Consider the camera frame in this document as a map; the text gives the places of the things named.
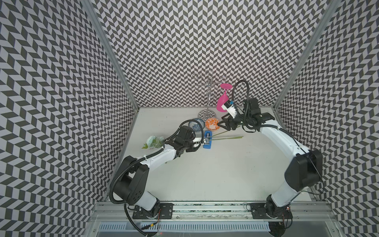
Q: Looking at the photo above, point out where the blue tape dispenser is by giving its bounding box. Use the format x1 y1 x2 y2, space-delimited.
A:
203 131 212 149

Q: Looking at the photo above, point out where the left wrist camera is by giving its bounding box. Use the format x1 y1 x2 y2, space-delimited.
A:
192 142 201 149

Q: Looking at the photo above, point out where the chrome glass holder stand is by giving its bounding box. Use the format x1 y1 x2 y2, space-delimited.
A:
190 70 221 122

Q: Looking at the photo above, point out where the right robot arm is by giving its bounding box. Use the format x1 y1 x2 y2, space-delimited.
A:
218 98 323 219

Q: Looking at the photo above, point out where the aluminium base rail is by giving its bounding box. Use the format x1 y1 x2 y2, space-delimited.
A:
83 201 343 237

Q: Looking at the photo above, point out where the pink plastic wine glass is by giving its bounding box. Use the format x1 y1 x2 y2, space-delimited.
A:
216 83 233 113

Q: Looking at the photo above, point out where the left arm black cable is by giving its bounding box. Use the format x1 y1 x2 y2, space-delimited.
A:
108 119 205 237

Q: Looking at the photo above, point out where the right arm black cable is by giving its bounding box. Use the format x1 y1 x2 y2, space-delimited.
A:
231 79 324 181

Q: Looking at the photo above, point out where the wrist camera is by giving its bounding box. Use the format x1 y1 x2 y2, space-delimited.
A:
222 100 240 119
192 142 201 149

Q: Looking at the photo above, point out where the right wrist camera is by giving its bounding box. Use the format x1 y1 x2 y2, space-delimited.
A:
222 100 240 119

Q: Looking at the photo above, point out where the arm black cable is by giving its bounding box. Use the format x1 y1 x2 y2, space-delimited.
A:
108 119 205 237
231 79 324 181

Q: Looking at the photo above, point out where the orange patterned bowl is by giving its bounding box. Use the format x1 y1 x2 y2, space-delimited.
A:
205 118 220 131

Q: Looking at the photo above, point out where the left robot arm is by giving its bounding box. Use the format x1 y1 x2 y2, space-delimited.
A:
109 125 204 217

